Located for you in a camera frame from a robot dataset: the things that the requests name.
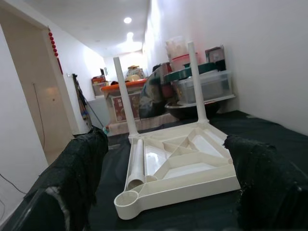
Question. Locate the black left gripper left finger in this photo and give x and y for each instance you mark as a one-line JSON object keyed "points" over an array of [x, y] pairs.
{"points": [[62, 183]]}

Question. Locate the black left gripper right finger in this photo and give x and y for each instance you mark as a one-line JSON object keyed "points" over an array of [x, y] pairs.
{"points": [[269, 187]]}

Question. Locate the white plastic table leg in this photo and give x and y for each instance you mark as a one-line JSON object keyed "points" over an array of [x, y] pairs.
{"points": [[137, 163], [197, 84], [125, 101]]}

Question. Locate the black tablecloth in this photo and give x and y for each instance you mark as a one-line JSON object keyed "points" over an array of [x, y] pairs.
{"points": [[264, 127]]}

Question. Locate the white plastic table top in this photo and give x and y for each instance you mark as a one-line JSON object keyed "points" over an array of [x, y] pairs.
{"points": [[192, 178]]}

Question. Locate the orange lid storage box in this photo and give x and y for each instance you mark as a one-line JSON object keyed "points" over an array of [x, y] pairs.
{"points": [[116, 108]]}

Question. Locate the small cluttered storage bin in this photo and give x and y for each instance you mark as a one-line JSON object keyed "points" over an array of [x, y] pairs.
{"points": [[99, 85]]}

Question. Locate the beige cloth covered bench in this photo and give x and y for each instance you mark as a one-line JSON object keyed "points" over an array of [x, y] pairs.
{"points": [[156, 121]]}

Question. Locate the black wok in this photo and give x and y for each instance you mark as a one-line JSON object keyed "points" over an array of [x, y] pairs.
{"points": [[183, 111]]}

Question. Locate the clear plastic container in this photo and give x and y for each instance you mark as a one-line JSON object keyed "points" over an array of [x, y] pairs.
{"points": [[214, 86]]}

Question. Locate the black plastic bag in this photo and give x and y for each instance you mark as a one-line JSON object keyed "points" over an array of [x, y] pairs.
{"points": [[151, 96]]}

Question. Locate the patterned storage jar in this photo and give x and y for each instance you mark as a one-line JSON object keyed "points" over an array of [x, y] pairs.
{"points": [[135, 72]]}

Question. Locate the red bead hanging ornament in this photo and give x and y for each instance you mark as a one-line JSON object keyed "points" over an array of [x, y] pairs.
{"points": [[55, 50]]}

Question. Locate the dark printed carton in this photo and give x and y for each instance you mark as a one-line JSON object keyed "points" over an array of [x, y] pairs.
{"points": [[214, 56]]}

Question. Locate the clear box red rim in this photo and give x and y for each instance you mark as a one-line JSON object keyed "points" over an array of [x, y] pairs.
{"points": [[179, 60]]}

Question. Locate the round ceiling light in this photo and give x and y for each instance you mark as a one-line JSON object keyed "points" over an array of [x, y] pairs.
{"points": [[127, 20]]}

